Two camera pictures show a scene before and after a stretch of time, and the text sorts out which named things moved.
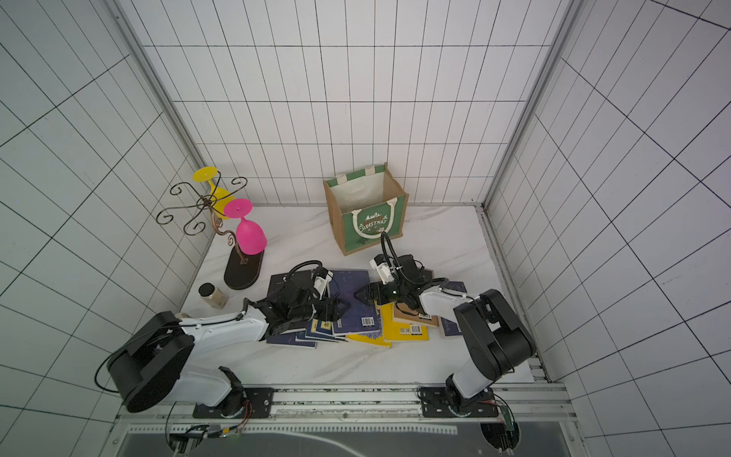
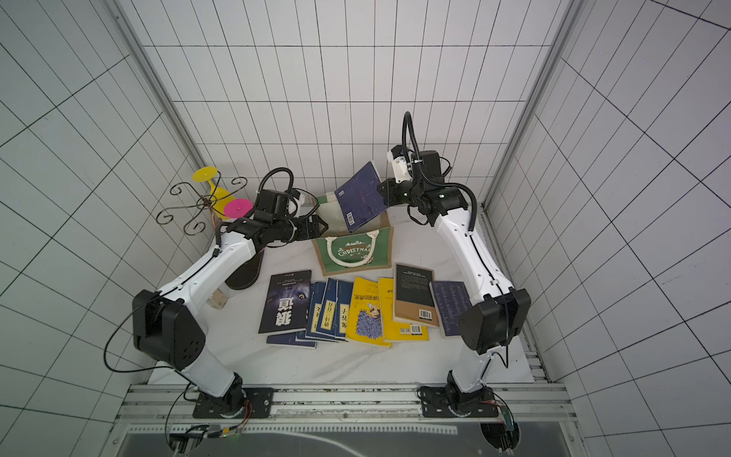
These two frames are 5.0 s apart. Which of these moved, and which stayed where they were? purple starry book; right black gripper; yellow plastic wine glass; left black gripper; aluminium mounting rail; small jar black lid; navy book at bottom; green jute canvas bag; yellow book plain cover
Moved: left black gripper; purple starry book; green jute canvas bag; right black gripper
Stayed: yellow book plain cover; navy book at bottom; small jar black lid; yellow plastic wine glass; aluminium mounting rail
